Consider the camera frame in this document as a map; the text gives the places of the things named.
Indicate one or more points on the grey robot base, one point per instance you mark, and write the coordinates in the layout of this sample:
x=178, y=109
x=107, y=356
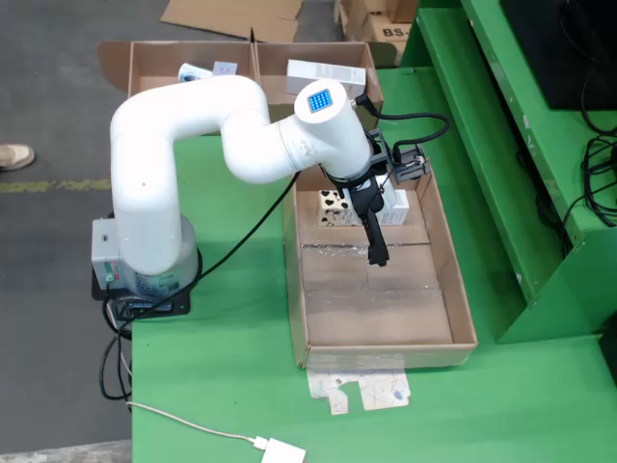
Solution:
x=103, y=251

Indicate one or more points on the beige shoe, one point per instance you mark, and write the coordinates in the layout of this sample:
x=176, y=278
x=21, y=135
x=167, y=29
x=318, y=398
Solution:
x=14, y=156

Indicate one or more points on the green metal shelf unit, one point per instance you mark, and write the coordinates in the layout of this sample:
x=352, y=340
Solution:
x=482, y=144

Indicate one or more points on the black computer monitor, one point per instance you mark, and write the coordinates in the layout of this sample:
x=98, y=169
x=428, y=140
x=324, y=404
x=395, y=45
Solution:
x=569, y=48

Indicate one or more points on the shallow cardboard tray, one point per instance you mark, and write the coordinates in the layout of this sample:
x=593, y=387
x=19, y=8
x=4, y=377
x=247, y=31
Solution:
x=376, y=313

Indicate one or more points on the grey camera bracket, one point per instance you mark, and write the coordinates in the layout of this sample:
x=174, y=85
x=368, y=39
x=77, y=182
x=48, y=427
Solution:
x=381, y=154

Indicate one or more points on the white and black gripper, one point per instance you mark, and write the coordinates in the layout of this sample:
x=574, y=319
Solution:
x=364, y=195

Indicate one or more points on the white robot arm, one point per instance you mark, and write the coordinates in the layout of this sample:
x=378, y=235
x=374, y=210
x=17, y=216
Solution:
x=144, y=193

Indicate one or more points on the opened cardboard box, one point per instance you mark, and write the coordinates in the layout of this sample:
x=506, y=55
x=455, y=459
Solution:
x=231, y=14

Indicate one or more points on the divided cardboard box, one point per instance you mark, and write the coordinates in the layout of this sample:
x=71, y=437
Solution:
x=159, y=62

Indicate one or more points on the plain cardboard box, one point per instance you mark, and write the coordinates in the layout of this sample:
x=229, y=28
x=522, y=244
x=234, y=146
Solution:
x=402, y=9
x=352, y=14

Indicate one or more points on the white power adapter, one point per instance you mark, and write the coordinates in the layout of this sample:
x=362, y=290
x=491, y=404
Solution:
x=284, y=453

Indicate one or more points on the cardboard box printed BS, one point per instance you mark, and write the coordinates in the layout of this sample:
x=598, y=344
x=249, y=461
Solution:
x=385, y=29

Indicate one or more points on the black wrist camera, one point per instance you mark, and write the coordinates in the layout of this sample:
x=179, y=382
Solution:
x=412, y=166

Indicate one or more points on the white product box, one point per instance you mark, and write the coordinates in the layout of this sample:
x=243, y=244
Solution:
x=328, y=70

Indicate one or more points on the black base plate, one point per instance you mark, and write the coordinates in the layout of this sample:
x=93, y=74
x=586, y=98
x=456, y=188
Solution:
x=178, y=306

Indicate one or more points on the cow print carton box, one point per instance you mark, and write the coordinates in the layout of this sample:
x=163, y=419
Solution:
x=330, y=207

